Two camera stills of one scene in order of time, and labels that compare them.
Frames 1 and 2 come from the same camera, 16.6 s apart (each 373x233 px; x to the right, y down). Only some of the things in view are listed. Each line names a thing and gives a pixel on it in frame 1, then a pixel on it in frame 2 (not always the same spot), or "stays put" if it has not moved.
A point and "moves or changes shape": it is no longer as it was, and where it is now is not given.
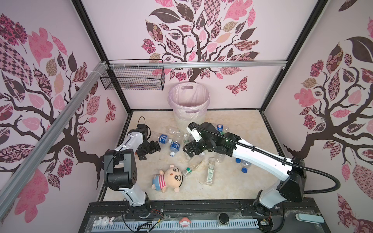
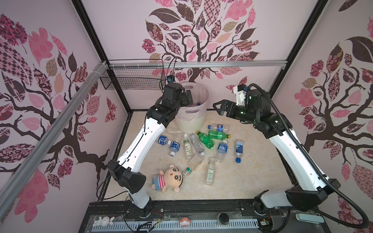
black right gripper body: [199, 146] -> [239, 112]
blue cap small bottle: [175, 146] stays put
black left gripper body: [145, 147] -> [183, 101]
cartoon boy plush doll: [172, 178] stays put
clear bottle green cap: [188, 171] stays put
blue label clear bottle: [161, 138] stays put
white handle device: [311, 218] stays put
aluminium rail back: [198, 64] stays put
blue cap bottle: [245, 164] moves or changes shape
